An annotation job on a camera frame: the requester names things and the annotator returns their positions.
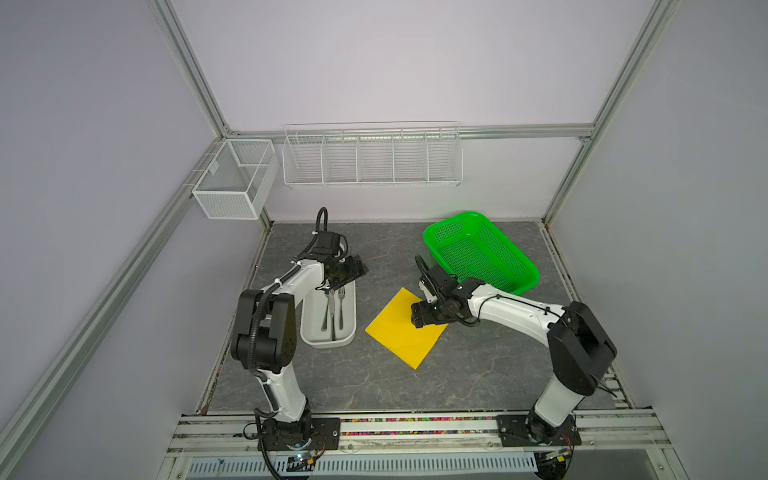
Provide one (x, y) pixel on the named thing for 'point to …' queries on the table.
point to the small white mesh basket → (239, 180)
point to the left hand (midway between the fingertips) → (361, 275)
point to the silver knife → (331, 301)
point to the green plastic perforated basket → (469, 246)
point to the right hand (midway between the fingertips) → (423, 320)
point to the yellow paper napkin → (394, 329)
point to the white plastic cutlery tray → (313, 318)
